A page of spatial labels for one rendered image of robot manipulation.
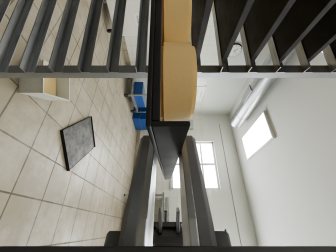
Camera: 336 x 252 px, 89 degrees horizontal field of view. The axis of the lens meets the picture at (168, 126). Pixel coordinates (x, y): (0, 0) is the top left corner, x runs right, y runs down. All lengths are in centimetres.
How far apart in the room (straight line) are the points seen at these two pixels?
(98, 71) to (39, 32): 28
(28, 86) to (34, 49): 68
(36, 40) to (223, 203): 474
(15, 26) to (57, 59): 23
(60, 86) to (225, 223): 440
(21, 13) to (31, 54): 21
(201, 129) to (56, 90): 450
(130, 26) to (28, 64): 241
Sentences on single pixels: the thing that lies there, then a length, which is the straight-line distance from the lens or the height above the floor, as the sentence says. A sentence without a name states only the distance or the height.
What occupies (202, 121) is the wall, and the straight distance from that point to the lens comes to 569.
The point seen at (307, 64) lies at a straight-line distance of 72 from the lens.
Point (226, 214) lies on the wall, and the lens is 493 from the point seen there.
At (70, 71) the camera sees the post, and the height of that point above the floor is 64.
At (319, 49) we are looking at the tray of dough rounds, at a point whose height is 140.
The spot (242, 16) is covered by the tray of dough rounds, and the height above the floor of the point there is 113.
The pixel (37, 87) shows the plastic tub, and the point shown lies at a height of 12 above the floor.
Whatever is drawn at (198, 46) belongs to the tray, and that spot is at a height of 104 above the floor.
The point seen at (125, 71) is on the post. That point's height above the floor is 82.
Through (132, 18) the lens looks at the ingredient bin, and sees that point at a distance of 299.
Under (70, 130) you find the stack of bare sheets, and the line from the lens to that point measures 191.
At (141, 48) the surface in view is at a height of 87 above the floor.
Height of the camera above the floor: 96
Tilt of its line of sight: level
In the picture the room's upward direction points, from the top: 90 degrees clockwise
